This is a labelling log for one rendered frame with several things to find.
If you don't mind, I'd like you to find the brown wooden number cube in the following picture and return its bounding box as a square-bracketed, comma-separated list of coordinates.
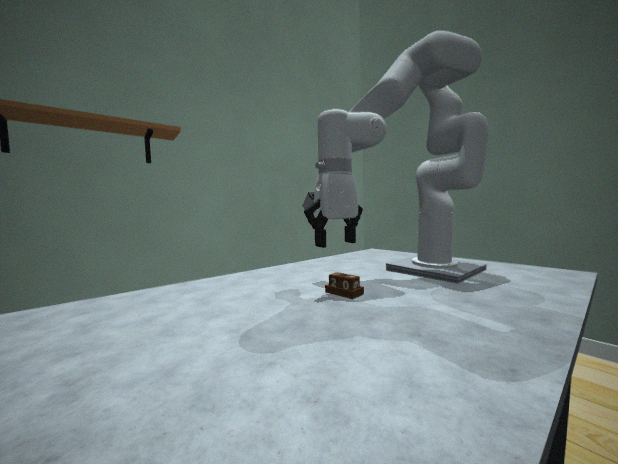
[340, 274, 360, 291]
[329, 272, 347, 288]

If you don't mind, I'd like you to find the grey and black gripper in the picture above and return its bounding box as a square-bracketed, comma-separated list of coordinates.
[304, 171, 363, 248]

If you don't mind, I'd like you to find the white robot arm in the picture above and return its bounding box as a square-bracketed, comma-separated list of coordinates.
[315, 31, 489, 269]

